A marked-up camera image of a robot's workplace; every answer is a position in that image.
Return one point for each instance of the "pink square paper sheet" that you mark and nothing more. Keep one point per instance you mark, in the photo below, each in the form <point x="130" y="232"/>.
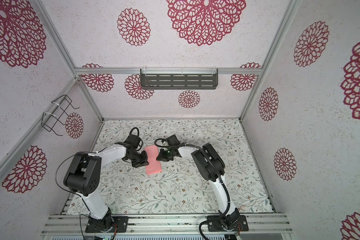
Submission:
<point x="154" y="166"/>

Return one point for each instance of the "dark grey slotted wall shelf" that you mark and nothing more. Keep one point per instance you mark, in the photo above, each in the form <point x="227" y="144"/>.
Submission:
<point x="179" y="80"/>

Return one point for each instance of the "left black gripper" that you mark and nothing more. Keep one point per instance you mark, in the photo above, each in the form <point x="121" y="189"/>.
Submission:
<point x="144" y="162"/>

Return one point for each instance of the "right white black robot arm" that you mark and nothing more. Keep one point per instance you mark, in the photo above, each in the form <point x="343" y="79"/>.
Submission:
<point x="212" y="169"/>

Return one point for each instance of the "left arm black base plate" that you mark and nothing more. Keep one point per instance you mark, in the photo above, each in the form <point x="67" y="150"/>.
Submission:
<point x="107" y="225"/>

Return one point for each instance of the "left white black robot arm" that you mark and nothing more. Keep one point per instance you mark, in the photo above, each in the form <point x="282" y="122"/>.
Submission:
<point x="83" y="174"/>

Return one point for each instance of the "aluminium front rail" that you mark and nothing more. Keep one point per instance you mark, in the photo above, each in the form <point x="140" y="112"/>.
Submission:
<point x="165" y="224"/>

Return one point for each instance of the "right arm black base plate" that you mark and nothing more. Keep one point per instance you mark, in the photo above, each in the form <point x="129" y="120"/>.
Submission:
<point x="228" y="224"/>

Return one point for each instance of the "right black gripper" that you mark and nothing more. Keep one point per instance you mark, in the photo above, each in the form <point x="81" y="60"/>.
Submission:
<point x="162" y="155"/>

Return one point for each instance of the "black wire wall rack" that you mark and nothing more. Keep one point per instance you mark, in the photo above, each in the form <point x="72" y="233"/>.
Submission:
<point x="51" y="119"/>

